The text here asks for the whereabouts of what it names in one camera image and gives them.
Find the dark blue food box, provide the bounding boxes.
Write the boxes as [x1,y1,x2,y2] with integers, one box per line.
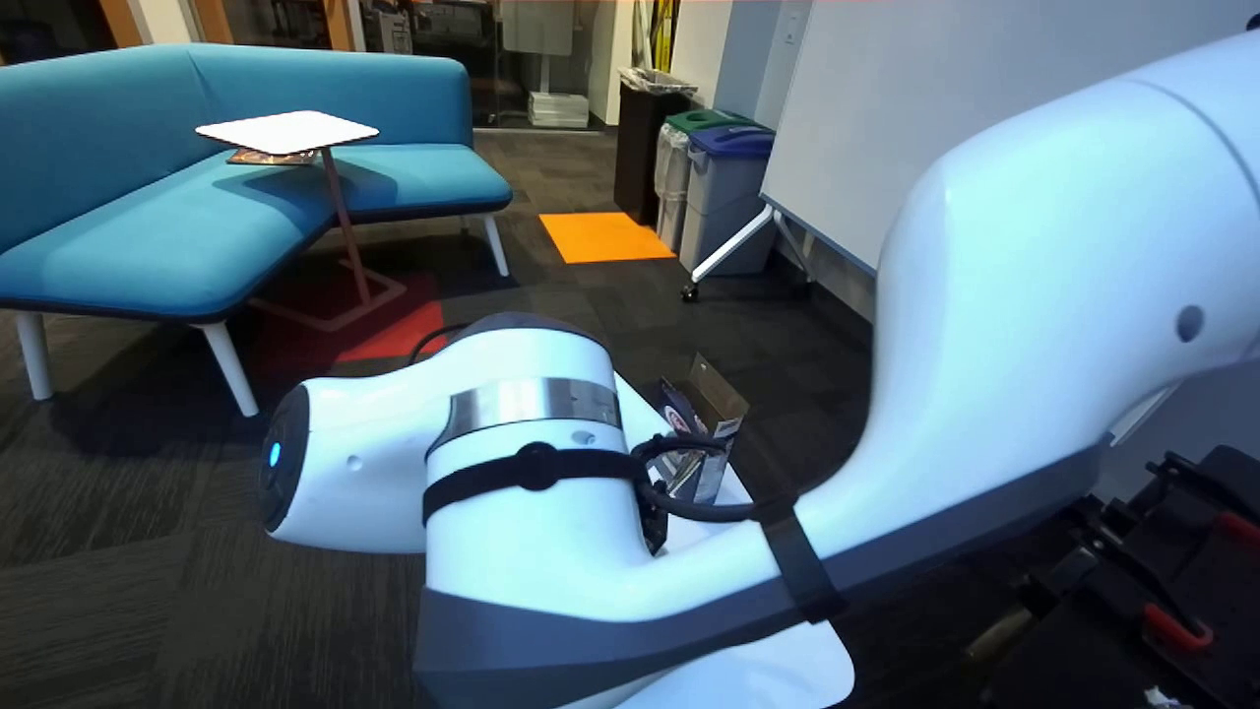
[654,352,753,509]

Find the grey bin blue lid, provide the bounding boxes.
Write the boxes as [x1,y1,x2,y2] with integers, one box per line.
[675,118,778,280]

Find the grey bin green lid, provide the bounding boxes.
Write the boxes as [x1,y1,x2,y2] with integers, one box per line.
[648,108,742,253]

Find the black trash bin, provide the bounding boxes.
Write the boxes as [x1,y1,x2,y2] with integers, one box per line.
[610,76,700,227]

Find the white storage box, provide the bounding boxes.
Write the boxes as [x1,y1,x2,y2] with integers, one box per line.
[526,88,595,130]

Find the white rolling whiteboard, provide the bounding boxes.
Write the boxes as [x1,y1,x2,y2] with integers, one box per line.
[682,0,1260,348]

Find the blue upholstered sofa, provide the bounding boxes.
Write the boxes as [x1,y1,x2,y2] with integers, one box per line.
[0,41,515,423]

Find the red black clamp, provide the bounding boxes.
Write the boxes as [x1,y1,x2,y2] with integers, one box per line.
[1136,597,1215,659]

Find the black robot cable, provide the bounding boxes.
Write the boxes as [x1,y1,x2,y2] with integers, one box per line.
[417,429,850,626]

